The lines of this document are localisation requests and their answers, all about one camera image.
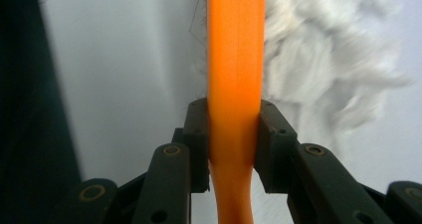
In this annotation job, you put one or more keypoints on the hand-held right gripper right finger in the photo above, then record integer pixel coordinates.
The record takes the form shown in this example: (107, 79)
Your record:
(275, 151)

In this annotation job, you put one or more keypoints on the orange hand brush grey bristles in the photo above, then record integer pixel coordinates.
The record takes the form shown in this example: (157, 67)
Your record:
(235, 68)

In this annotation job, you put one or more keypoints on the scattered white tissue paper scraps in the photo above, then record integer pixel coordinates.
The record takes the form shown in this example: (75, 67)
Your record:
(315, 51)

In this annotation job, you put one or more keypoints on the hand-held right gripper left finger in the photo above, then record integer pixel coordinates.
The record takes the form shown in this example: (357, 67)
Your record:
(198, 144)

